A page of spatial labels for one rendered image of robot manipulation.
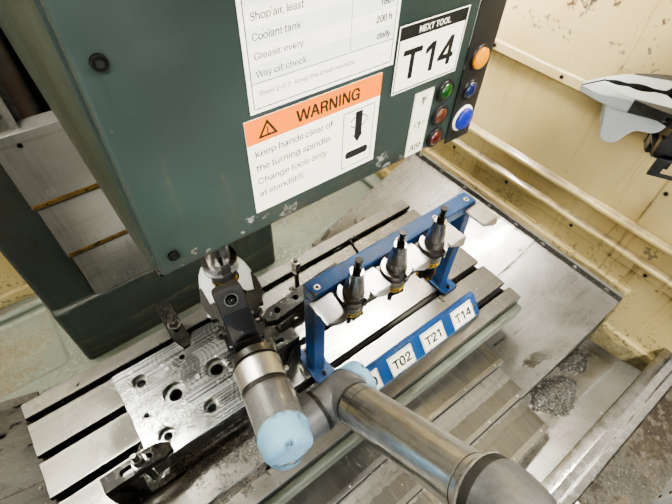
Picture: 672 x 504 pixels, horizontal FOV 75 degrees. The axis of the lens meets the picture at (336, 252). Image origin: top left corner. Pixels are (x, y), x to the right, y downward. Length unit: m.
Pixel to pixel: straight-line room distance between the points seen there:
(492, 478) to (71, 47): 0.53
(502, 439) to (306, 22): 1.18
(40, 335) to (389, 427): 1.38
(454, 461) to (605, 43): 1.03
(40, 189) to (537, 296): 1.37
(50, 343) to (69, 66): 1.49
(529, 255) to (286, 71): 1.30
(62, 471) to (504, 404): 1.10
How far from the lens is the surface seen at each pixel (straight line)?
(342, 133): 0.47
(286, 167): 0.44
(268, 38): 0.37
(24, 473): 1.51
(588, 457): 1.34
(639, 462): 2.39
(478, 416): 1.34
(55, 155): 1.09
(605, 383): 1.63
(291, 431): 0.65
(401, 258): 0.86
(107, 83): 0.34
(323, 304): 0.85
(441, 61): 0.53
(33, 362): 1.76
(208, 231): 0.44
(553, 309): 1.53
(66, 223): 1.20
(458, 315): 1.22
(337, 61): 0.42
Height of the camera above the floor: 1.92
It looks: 49 degrees down
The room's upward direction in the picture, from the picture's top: 3 degrees clockwise
